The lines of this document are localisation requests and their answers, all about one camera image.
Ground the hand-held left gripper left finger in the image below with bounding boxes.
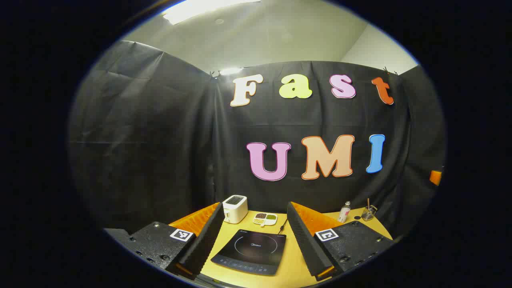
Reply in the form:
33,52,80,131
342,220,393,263
103,202,225,280

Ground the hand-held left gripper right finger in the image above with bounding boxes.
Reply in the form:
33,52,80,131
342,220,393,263
286,201,396,282

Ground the black induction cooktop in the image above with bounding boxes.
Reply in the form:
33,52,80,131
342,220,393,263
211,229,287,276

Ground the white toaster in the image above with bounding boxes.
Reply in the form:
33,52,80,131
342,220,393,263
222,195,248,224

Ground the white divided dish of beans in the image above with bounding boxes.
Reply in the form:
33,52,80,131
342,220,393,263
252,212,278,227

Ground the glass jar with wooden stick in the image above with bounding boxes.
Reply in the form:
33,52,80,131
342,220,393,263
361,198,378,221

